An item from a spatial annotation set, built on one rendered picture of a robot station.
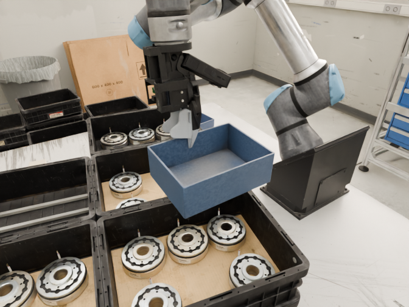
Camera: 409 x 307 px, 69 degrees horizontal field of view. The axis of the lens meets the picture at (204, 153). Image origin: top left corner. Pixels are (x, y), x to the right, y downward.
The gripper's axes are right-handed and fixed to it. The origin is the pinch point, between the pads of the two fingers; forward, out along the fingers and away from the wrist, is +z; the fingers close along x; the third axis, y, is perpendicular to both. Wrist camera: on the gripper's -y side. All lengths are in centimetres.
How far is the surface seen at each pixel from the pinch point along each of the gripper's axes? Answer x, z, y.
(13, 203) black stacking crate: -43, 25, 41
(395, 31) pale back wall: -118, 7, -278
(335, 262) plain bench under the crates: 14, 45, -37
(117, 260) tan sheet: -6.2, 28.8, 19.9
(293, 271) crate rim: 23.3, 22.4, -8.5
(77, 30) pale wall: -310, -11, -27
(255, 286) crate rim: 22.2, 22.2, 0.0
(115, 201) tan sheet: -27.5, 26.3, 14.2
